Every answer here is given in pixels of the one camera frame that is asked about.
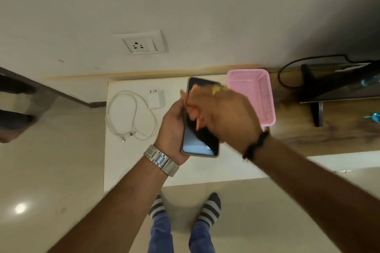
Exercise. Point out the person's right hand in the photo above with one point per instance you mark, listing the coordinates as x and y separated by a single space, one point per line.
228 119

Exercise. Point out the person's left hand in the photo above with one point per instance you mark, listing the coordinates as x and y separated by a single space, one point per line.
170 131

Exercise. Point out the person's left fingers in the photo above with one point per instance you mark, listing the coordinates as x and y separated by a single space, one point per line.
183 97

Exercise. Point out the person's right fingers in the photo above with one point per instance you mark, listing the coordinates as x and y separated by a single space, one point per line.
196 107

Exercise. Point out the black smartphone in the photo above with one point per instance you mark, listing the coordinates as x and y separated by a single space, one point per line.
198 140

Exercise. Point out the person's right forearm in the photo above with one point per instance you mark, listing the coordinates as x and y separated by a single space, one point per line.
314 193

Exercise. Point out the person's left forearm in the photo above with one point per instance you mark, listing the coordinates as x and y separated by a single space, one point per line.
112 211

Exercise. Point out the white power adapter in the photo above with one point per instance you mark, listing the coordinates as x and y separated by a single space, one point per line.
156 98

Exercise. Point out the pink plastic basket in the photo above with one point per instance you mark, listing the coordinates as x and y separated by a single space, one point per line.
252 95

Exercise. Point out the silver metal wristwatch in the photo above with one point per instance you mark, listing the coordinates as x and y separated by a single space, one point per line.
161 160

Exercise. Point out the black wrist band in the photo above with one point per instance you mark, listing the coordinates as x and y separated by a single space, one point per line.
255 145

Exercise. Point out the striped sock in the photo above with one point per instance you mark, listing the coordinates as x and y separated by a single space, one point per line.
157 208
210 209

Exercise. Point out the blue trousers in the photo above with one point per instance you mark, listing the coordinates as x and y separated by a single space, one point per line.
178 236

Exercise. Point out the black monitor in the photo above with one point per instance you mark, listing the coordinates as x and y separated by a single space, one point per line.
341 83

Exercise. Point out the blue plastic object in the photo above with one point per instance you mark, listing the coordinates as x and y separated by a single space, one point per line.
373 118

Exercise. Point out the white wall socket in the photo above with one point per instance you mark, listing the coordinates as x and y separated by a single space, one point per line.
142 43

